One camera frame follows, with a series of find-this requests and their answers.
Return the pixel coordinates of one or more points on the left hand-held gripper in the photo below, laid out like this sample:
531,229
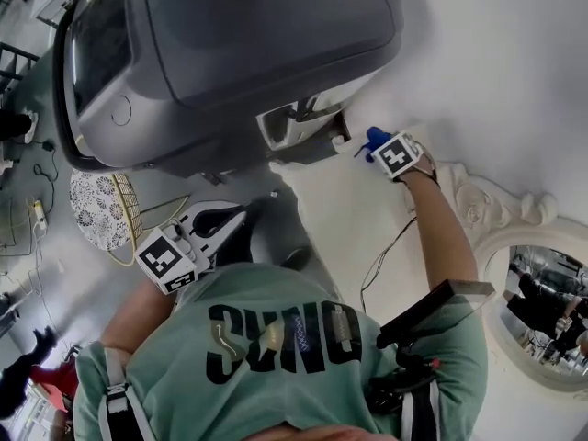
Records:
161,260

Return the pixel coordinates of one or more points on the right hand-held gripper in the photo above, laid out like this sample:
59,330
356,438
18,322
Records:
397,156

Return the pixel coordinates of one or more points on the blue cloth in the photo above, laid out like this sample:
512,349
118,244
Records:
374,138

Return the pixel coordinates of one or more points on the person's right forearm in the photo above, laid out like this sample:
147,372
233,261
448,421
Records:
441,228

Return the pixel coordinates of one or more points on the person's left forearm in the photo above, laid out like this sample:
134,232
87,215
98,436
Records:
133,310

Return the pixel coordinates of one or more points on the white dressing table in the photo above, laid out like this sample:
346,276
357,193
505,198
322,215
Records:
349,209

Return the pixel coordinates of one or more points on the person's right hand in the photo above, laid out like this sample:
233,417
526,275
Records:
425,168

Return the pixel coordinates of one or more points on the black chest-mounted tablet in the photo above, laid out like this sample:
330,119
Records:
427,310

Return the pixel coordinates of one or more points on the white power strip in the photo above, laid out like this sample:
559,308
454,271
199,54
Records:
40,214

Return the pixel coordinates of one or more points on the green printed t-shirt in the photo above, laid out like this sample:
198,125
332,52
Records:
275,384

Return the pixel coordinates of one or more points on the dark grey large appliance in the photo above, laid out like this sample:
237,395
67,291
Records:
229,39

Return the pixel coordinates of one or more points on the oval mirror carved white frame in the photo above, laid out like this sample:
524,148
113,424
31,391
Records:
542,301

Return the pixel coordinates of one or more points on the black chest mount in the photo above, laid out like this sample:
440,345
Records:
404,375

